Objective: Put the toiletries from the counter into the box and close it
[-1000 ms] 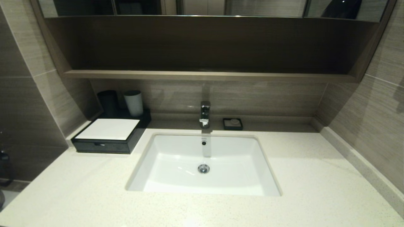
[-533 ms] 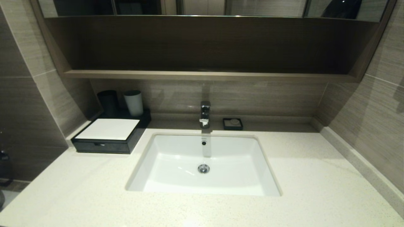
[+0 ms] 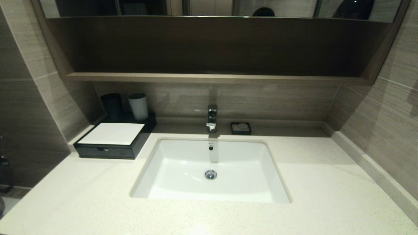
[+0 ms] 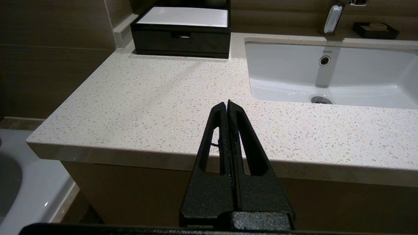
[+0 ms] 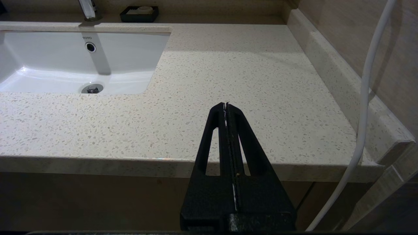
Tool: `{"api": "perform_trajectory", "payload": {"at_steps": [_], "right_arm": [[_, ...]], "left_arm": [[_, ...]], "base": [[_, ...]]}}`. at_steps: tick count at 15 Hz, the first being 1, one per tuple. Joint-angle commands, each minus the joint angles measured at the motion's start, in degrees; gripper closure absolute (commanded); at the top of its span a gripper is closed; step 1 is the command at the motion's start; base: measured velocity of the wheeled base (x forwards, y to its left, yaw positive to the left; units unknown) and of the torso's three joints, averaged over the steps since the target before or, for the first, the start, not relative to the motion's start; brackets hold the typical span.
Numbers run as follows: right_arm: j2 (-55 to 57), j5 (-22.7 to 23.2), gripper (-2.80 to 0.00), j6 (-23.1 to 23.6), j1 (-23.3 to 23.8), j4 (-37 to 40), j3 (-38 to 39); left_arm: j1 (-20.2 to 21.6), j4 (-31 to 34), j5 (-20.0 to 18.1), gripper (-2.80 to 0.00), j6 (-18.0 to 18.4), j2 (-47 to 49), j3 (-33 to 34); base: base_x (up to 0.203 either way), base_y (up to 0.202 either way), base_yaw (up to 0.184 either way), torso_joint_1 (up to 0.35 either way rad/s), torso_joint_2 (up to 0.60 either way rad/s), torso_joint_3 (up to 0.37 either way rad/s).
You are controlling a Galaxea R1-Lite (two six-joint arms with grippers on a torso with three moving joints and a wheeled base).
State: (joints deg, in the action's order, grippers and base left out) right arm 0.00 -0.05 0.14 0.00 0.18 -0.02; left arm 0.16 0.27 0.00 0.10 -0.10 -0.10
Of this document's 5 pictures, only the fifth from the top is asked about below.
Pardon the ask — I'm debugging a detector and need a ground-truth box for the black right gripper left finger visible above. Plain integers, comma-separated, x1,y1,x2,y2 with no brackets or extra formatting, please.
180,102,236,232

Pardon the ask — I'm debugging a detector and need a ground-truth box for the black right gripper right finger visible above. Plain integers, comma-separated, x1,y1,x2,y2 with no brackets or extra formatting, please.
226,102,297,232

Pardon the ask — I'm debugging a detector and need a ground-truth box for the brown vanity cabinet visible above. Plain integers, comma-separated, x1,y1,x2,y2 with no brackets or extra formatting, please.
0,171,376,233

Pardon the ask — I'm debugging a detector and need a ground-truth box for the chrome sink drain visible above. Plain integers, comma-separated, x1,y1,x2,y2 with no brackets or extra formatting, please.
81,83,104,94

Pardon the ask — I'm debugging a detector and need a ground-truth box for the black soap dish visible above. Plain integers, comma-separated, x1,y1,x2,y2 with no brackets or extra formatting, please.
120,6,159,23

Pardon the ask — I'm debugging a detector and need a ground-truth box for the white ceramic sink basin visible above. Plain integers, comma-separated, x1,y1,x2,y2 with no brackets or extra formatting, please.
0,30,171,96

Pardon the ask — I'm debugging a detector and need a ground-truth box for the chrome faucet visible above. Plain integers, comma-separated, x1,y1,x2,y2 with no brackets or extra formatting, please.
78,0,102,22

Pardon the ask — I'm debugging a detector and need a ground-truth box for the white cable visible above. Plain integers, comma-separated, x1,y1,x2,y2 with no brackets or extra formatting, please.
305,0,398,231

